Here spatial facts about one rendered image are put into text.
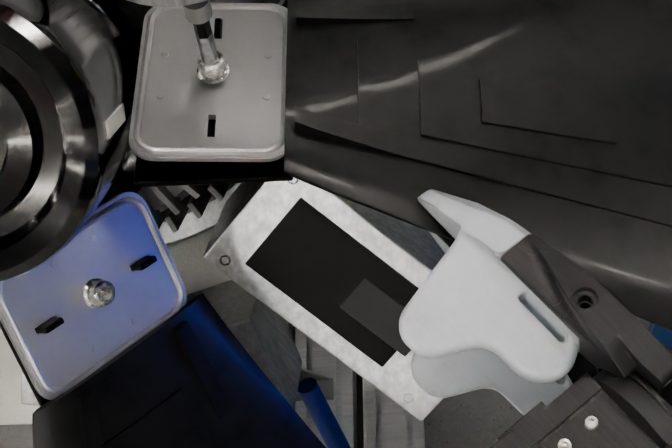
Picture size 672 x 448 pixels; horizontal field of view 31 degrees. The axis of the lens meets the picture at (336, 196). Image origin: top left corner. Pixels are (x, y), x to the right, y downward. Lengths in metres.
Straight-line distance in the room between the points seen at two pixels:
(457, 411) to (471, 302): 1.28
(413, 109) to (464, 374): 0.11
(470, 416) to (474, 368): 1.24
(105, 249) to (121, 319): 0.03
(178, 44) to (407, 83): 0.10
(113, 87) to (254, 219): 0.16
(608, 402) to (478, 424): 1.29
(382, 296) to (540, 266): 0.22
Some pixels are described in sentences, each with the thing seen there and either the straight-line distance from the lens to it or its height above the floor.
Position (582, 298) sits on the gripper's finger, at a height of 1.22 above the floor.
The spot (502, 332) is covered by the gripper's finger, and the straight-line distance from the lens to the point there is 0.43.
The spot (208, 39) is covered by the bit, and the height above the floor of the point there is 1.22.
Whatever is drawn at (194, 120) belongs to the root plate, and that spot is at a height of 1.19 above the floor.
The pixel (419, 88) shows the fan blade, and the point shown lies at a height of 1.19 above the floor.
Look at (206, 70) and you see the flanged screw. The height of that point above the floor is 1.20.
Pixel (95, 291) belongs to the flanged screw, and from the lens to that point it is 0.55.
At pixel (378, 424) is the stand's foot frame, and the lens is 1.64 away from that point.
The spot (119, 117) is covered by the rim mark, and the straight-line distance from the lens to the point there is 0.49.
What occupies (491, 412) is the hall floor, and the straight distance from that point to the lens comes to 1.72.
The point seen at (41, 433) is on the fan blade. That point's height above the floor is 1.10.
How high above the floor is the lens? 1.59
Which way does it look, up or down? 57 degrees down
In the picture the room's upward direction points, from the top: 8 degrees counter-clockwise
